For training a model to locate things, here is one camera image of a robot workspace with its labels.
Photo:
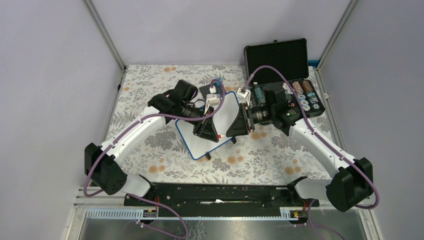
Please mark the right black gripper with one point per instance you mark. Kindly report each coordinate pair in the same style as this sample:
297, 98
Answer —
240, 126

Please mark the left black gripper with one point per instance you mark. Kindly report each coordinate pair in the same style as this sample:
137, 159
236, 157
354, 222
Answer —
205, 128

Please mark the blue framed whiteboard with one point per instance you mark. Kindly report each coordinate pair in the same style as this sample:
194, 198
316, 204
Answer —
197, 147

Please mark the black poker chip case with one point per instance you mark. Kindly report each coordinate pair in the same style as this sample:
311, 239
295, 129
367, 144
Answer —
282, 65

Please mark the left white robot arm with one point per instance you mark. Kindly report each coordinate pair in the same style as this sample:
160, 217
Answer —
104, 163

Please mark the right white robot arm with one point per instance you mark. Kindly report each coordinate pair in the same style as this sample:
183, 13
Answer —
351, 179

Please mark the grey lego baseplate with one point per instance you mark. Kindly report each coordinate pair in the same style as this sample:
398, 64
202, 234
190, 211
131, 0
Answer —
205, 90

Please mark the blue lego brick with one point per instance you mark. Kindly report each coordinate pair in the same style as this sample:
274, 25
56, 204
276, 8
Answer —
219, 81

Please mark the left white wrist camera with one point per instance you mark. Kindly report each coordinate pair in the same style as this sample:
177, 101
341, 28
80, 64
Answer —
211, 100

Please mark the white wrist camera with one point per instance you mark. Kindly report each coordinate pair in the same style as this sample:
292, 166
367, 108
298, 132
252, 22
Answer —
211, 100
245, 94

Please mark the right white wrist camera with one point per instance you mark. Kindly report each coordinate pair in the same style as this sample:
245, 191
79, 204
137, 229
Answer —
245, 94

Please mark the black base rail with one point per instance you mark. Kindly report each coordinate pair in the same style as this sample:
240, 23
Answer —
223, 200

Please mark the blue corner bracket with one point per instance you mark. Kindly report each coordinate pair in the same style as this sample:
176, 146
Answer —
313, 63

